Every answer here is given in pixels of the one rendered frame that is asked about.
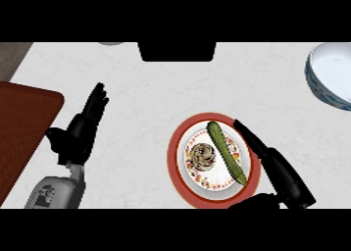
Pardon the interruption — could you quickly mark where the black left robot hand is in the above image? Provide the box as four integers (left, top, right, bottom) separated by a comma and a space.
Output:
44, 81, 109, 168

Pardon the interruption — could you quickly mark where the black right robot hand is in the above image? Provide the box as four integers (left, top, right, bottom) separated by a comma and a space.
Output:
226, 119, 316, 210

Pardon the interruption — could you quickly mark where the long green squash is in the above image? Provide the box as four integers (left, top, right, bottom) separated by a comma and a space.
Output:
204, 121, 248, 186

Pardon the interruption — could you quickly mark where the red rimmed white plate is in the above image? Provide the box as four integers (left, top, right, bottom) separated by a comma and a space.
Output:
167, 112, 261, 210

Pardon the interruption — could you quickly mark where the blue and white bowl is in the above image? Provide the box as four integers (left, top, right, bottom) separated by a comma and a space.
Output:
304, 42, 351, 113

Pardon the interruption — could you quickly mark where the dark red placemat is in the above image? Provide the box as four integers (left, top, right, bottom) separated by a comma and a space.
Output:
0, 80, 65, 210

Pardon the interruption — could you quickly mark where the black appliance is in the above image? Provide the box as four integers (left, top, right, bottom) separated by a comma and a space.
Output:
136, 42, 217, 63

